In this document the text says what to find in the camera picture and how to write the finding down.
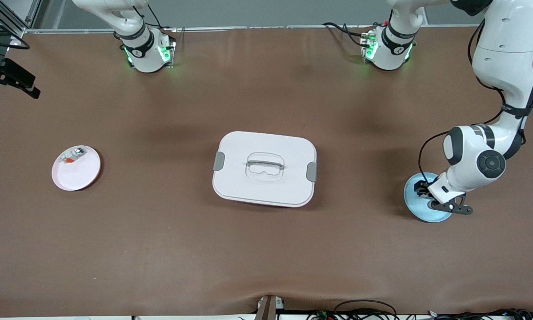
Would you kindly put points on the pink round plate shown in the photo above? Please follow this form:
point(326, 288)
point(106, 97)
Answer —
point(77, 178)

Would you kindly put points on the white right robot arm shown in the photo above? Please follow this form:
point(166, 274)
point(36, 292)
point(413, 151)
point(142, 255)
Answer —
point(146, 62)

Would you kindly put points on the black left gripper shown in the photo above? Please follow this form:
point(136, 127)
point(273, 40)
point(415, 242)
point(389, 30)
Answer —
point(422, 188)

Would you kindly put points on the aluminium frame post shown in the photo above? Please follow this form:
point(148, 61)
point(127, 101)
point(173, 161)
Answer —
point(19, 32)

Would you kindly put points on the brown table edge bracket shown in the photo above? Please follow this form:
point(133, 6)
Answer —
point(268, 309)

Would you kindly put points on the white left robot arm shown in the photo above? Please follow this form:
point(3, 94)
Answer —
point(502, 53)

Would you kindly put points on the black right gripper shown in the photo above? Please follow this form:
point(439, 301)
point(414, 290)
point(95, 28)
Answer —
point(0, 74)

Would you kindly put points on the light blue round plate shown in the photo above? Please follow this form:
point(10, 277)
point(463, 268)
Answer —
point(415, 206)

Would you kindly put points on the silver table edge rail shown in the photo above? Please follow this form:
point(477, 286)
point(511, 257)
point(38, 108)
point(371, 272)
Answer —
point(248, 28)

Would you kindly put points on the grey box latch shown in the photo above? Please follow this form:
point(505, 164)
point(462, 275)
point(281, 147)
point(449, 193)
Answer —
point(311, 172)
point(218, 161)

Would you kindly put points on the white green push button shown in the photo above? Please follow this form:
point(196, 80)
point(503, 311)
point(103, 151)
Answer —
point(73, 155)

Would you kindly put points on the white lidded storage box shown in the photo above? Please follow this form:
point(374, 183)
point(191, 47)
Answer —
point(235, 186)

